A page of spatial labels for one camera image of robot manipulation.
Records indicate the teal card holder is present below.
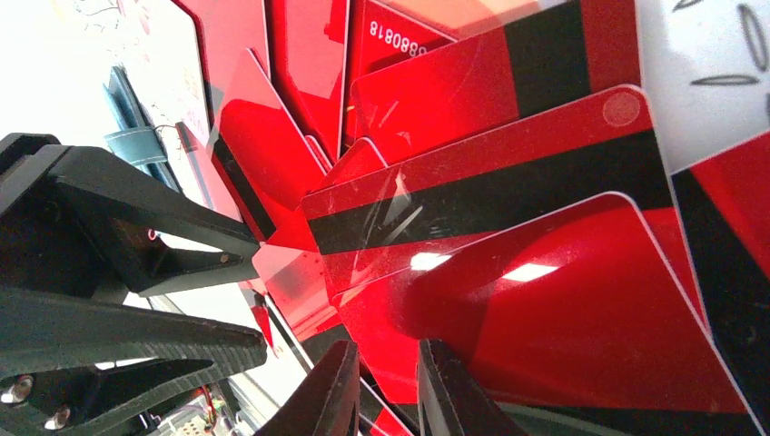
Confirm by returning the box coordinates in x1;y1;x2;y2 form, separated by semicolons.
103;65;182;193

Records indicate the pile of red cards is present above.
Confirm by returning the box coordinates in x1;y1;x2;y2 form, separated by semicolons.
181;1;769;435

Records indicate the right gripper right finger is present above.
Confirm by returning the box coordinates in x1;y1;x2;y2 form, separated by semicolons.
417;339;526;435

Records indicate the floral patterned table mat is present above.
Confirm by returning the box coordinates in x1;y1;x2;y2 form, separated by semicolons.
636;0;769;173

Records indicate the red card with black stripe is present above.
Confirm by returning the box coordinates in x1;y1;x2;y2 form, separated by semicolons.
334;192;750;434

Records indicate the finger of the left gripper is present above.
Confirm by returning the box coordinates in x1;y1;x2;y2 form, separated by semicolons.
1;287;267;435
1;133;259;298

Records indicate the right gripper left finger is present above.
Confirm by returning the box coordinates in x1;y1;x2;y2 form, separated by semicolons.
256;341;360;436

